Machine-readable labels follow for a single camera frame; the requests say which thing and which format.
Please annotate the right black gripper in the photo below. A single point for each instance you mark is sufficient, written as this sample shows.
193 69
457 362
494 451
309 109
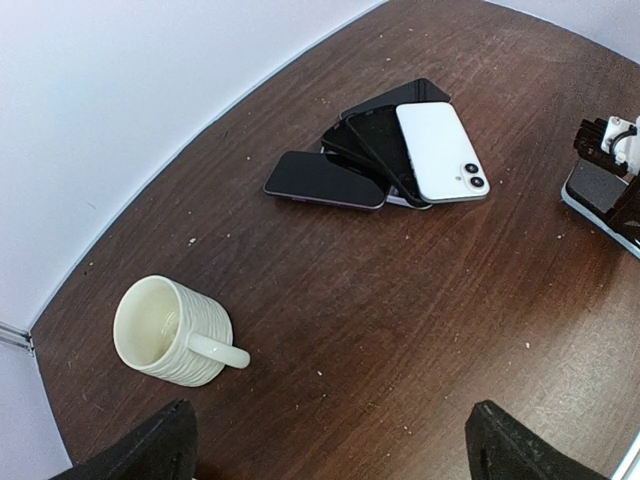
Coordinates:
622 216

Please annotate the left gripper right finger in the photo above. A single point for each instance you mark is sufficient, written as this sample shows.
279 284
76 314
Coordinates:
500 447

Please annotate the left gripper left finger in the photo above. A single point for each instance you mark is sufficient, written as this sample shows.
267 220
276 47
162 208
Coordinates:
162 447

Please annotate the purple-edged phone right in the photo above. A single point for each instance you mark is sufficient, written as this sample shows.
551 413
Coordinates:
420 90

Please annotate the purple-edged phone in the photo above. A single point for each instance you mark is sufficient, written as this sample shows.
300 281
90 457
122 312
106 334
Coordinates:
420 90
326 179

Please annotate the black phone case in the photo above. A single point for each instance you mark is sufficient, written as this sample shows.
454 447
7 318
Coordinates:
372 140

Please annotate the purple-edged phone left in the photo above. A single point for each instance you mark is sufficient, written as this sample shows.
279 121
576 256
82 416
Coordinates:
326 179

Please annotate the cream ribbed mug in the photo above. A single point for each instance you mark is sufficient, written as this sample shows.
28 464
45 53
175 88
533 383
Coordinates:
168 331

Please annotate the white phone dual camera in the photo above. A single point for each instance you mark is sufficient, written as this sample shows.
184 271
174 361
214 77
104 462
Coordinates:
445 164

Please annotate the left aluminium post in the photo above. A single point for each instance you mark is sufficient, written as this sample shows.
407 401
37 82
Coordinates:
17 338

